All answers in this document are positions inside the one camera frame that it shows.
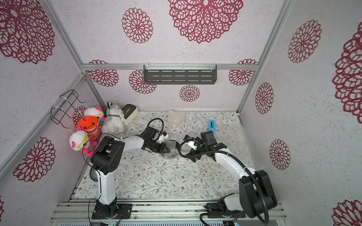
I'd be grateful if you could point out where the clear bubble wrap sheet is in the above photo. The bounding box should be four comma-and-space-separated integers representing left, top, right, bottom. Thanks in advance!
164, 109, 186, 128
162, 139, 183, 159

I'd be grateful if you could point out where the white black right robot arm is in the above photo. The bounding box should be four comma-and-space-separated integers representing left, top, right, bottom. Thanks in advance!
180, 136, 277, 225

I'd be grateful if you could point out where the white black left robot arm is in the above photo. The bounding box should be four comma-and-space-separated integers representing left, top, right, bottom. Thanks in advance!
91, 136, 169, 205

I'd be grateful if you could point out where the blue tape dispenser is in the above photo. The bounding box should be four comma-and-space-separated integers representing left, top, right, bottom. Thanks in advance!
208, 120, 216, 133

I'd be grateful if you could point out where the floral table mat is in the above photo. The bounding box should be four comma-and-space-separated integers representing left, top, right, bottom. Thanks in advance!
74, 111, 269, 201

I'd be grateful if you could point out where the grey white husky plush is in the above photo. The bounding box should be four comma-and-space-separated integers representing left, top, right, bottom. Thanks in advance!
101, 101, 125, 134

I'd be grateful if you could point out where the white pink plush toy top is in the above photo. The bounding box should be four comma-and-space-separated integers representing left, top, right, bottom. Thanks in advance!
82, 106, 105, 121

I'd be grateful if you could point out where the blue patterned green plate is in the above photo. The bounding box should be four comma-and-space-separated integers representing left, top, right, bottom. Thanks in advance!
89, 168, 98, 182

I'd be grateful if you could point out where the orange red plush toy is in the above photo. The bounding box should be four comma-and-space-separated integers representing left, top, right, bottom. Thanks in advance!
76, 116, 102, 141

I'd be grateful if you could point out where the white plush with yellow glasses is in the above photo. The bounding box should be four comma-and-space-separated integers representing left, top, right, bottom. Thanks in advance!
69, 131, 97, 157

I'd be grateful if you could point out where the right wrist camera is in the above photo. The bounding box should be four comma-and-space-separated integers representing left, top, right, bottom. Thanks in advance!
183, 131, 217, 150

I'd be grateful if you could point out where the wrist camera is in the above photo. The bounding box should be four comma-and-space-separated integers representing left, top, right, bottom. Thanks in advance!
183, 131, 217, 150
140, 118, 169, 143

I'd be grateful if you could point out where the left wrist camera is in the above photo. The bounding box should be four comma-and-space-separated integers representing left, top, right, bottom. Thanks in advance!
140, 118, 169, 143

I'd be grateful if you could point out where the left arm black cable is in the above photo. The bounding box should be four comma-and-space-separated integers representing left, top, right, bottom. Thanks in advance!
81, 132, 125, 176

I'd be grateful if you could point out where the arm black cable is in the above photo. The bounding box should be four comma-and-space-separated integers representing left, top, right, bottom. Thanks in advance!
81, 132, 125, 176
177, 139, 269, 226

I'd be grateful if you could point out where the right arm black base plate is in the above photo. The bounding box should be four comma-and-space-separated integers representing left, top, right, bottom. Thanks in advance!
204, 202, 246, 218

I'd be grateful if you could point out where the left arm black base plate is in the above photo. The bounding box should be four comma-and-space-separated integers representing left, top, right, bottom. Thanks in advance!
91, 198, 133, 219

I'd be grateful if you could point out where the grey wall shelf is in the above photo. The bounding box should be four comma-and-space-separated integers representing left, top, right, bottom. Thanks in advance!
143, 65, 217, 85

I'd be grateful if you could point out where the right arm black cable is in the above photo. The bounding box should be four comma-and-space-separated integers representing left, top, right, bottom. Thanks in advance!
177, 139, 269, 226

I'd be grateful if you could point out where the black wire basket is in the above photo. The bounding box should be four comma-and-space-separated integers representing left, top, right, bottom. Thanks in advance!
50, 89, 86, 131

